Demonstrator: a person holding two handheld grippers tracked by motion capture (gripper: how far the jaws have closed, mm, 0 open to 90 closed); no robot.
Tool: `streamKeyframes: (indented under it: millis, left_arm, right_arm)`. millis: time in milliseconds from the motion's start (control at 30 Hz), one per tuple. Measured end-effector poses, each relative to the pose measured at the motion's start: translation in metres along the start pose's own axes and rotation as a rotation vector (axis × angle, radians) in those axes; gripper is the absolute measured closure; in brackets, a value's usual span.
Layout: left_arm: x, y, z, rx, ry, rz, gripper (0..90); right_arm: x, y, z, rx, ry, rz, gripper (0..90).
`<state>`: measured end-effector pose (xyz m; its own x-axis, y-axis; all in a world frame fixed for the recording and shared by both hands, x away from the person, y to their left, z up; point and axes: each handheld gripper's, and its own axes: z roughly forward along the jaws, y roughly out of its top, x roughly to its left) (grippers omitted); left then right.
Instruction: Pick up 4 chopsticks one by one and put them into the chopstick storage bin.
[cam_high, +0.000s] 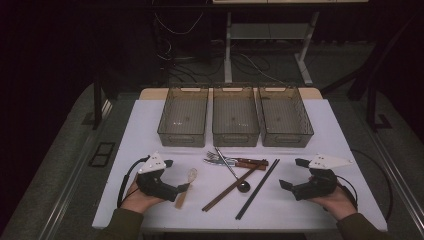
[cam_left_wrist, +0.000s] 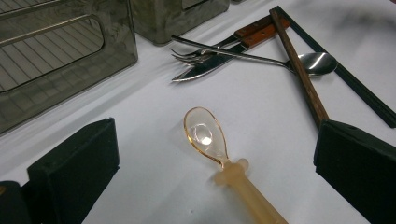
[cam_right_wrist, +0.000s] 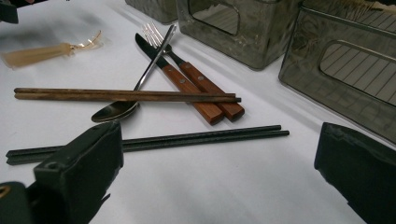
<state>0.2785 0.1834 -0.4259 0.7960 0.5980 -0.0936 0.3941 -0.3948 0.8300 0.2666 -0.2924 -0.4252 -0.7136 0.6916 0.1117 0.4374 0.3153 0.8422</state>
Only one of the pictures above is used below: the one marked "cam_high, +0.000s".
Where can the white metal stand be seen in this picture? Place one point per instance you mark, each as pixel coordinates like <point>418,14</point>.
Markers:
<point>228,50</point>

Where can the aluminium floor rail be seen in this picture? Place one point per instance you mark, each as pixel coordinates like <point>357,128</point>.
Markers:
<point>66,196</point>
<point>400,186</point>

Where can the person's right hand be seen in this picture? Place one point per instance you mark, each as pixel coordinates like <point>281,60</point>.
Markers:
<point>338,205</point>

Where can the black chopstick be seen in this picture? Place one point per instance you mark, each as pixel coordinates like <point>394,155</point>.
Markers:
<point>256,190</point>

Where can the black upright post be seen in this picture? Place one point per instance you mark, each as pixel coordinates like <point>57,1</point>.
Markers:
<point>97,106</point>

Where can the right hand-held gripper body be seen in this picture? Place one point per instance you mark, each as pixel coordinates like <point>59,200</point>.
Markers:
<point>318,186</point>

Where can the person's left hand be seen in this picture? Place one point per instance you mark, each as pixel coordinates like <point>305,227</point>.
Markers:
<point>138,201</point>

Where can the clear grey plastic bin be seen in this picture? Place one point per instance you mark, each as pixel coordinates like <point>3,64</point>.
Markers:
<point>286,140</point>
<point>235,140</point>
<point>181,140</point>

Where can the black angled stand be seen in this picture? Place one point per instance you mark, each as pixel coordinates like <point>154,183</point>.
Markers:
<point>371,106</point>

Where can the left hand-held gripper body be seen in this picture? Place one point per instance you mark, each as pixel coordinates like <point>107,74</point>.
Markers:
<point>155,186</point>

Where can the metal spoon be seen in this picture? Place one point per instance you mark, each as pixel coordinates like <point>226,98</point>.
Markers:
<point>243,186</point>

